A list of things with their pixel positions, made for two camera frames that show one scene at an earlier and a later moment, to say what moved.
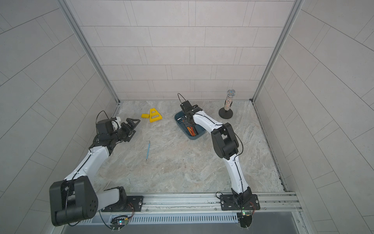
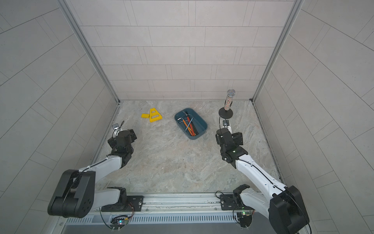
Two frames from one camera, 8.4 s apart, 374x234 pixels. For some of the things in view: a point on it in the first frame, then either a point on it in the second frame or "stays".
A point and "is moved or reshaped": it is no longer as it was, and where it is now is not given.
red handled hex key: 192,131 stays
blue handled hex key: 148,150 is moved or reshaped
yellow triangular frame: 154,115 stays
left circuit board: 118,222 stays
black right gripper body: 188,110 → 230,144
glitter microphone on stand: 226,112 stays
